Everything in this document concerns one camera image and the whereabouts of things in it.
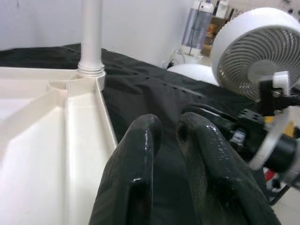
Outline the black metal frame bar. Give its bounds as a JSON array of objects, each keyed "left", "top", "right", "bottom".
[{"left": 269, "top": 184, "right": 292, "bottom": 207}]

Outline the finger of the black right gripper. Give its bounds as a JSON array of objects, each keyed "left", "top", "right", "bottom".
[{"left": 181, "top": 104, "right": 238, "bottom": 137}]

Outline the white blue standing appliance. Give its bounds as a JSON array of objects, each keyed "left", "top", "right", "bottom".
[{"left": 180, "top": 0, "right": 214, "bottom": 57}]

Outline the white plastic table top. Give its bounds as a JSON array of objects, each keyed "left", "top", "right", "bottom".
[{"left": 0, "top": 67, "right": 119, "bottom": 225}]

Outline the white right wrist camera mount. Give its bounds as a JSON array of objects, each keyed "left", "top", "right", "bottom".
[{"left": 249, "top": 70, "right": 297, "bottom": 171}]

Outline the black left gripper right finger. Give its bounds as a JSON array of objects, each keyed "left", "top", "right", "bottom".
[{"left": 177, "top": 112, "right": 283, "bottom": 225}]

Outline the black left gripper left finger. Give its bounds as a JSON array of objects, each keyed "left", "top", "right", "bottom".
[{"left": 88, "top": 114, "right": 164, "bottom": 225}]

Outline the black table cloth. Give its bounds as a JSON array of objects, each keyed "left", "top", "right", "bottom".
[{"left": 0, "top": 43, "right": 300, "bottom": 225}]

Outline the white plastic table leg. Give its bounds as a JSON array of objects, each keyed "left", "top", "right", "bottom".
[{"left": 76, "top": 0, "right": 107, "bottom": 91}]

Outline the white electric fan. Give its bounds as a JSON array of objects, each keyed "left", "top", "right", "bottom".
[{"left": 210, "top": 7, "right": 300, "bottom": 104}]

